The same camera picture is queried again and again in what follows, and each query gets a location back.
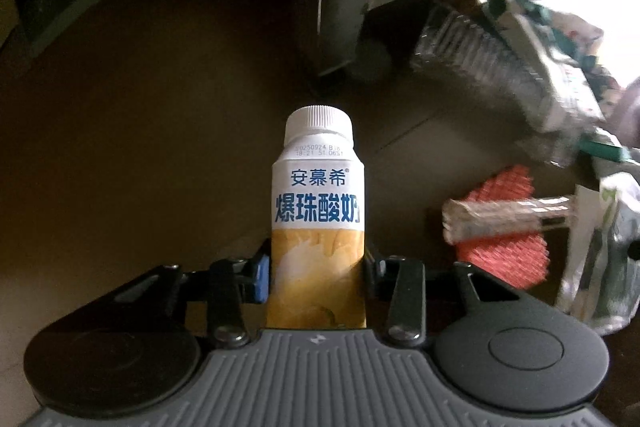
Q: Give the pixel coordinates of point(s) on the red foam mesh net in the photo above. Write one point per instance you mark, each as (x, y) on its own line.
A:
(502, 232)

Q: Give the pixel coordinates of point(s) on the white yellow yogurt drink bottle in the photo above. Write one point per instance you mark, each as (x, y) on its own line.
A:
(317, 227)

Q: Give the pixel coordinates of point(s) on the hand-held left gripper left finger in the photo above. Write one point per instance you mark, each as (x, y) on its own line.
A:
(260, 279)

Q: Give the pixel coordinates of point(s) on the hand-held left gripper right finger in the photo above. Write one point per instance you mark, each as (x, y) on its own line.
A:
(374, 274)

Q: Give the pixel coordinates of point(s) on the crumpled white green wrapper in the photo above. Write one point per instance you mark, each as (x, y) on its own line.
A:
(555, 72)

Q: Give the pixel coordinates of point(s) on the clear plastic wrapper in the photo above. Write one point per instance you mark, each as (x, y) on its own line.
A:
(510, 217)

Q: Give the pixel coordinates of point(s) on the clear ribbed plastic tray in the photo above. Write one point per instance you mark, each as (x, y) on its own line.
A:
(475, 49)

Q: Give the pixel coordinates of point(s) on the white green plastic bag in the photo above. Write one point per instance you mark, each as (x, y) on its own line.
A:
(602, 252)

